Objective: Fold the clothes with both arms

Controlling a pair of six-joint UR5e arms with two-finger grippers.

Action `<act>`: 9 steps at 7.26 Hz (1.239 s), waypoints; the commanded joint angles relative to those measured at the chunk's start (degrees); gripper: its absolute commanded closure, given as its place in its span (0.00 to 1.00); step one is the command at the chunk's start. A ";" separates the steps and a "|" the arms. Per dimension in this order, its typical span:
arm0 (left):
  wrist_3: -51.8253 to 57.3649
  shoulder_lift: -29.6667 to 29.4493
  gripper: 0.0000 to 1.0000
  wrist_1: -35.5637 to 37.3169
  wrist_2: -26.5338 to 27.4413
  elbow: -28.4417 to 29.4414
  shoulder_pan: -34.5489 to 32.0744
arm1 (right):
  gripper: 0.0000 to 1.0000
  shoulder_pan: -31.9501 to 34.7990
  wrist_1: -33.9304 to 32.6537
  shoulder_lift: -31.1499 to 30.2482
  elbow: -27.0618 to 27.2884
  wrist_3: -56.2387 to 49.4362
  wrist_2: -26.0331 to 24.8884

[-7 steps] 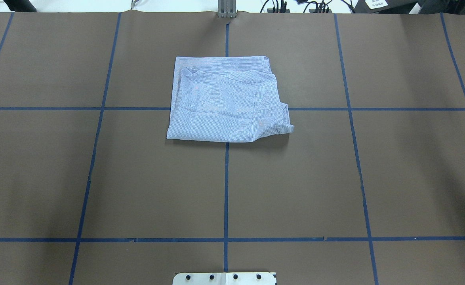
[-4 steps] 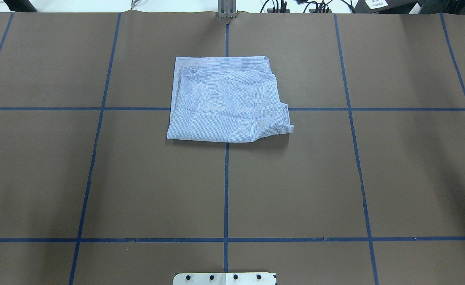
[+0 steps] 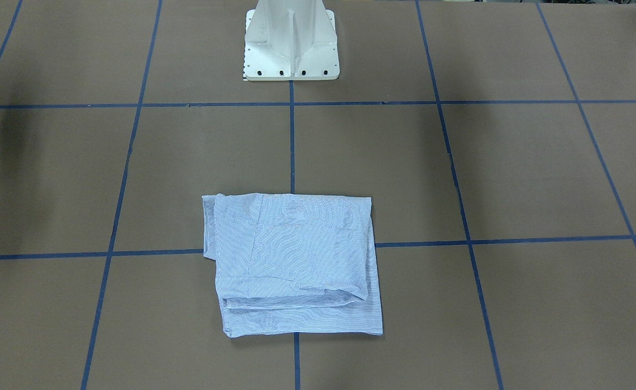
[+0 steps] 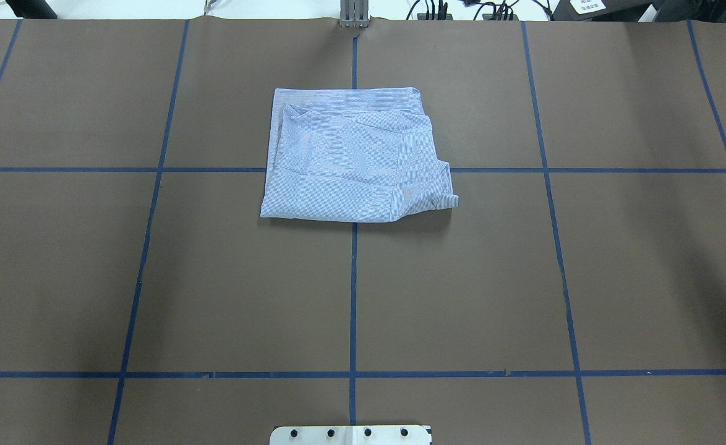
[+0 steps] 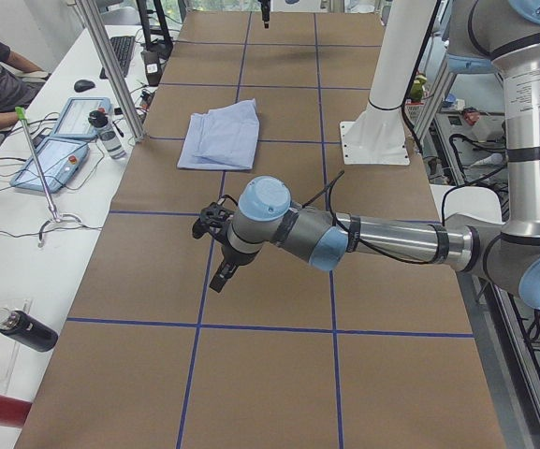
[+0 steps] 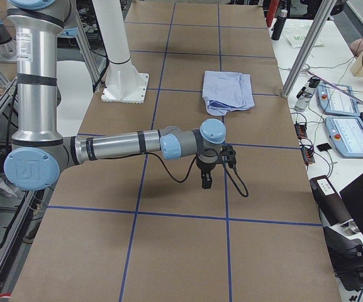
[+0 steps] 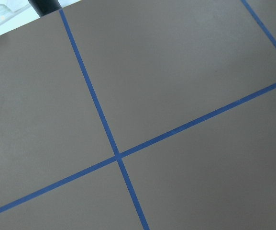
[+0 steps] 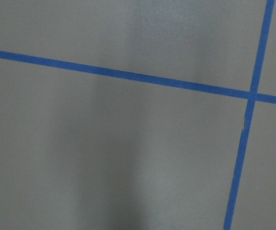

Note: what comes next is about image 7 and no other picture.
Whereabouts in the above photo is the black thermos bottle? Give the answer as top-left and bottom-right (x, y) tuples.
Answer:
(28, 0), (62, 17)

